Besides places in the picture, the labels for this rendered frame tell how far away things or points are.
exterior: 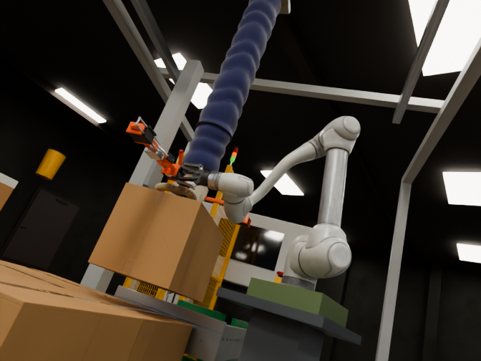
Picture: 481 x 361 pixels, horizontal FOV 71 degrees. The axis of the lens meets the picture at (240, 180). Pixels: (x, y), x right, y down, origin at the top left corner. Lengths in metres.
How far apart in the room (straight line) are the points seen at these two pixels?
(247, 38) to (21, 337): 2.00
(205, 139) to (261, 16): 1.00
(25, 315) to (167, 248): 0.73
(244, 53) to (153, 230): 1.29
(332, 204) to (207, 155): 0.76
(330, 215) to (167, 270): 0.73
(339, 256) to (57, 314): 0.97
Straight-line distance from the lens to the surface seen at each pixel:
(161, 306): 2.10
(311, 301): 1.41
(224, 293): 1.55
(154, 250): 1.54
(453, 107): 3.96
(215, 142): 1.94
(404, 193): 5.32
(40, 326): 0.98
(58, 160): 9.84
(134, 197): 1.66
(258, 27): 2.46
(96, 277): 3.15
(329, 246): 1.40
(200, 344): 2.01
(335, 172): 1.58
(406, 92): 3.76
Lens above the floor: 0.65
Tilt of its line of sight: 21 degrees up
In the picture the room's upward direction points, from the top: 19 degrees clockwise
